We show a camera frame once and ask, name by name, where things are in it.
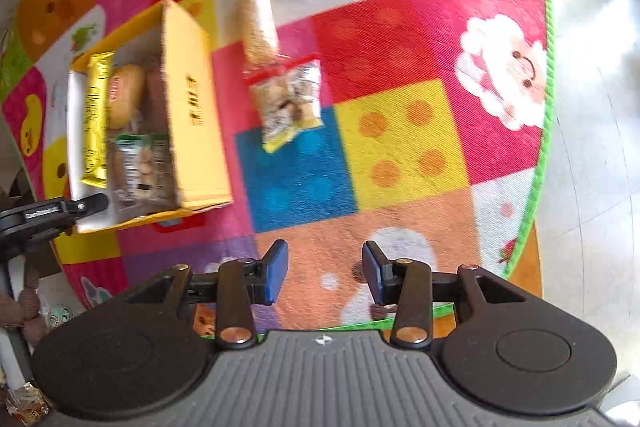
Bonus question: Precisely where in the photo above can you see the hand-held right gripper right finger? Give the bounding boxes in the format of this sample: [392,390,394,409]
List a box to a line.
[362,240,534,351]

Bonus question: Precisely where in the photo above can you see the yellow snack packet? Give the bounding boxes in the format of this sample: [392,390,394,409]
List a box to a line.
[80,51,117,188]

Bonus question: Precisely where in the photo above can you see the large brown bun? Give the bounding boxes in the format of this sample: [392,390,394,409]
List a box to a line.
[106,63,147,131]

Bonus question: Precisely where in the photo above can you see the teal round toy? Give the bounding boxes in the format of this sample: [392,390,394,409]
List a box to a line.
[44,303,74,332]

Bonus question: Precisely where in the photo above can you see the long clear crisp packet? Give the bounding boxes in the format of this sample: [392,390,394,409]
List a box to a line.
[229,0,280,66]

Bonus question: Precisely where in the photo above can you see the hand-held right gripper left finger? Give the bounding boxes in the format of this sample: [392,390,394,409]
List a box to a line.
[117,239,290,351]

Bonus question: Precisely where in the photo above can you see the colourful cartoon play mat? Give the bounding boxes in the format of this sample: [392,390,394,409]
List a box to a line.
[0,0,556,343]

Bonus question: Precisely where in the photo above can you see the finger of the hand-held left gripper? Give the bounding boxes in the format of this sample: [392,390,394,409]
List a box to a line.
[59,193,109,235]

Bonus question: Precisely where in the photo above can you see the yellow cardboard box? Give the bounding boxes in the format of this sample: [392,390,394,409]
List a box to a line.
[66,0,234,235]

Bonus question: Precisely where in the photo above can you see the brown knitted toy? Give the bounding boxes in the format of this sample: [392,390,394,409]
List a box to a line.
[0,264,51,348]

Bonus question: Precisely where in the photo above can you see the clear wrapped packet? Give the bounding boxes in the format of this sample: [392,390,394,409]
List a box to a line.
[0,381,51,426]

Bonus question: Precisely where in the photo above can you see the mixed candy packet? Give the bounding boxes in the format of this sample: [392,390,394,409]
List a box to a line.
[244,58,324,154]

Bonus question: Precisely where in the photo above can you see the green-edged cookie packet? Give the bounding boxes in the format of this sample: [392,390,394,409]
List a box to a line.
[109,132,177,214]

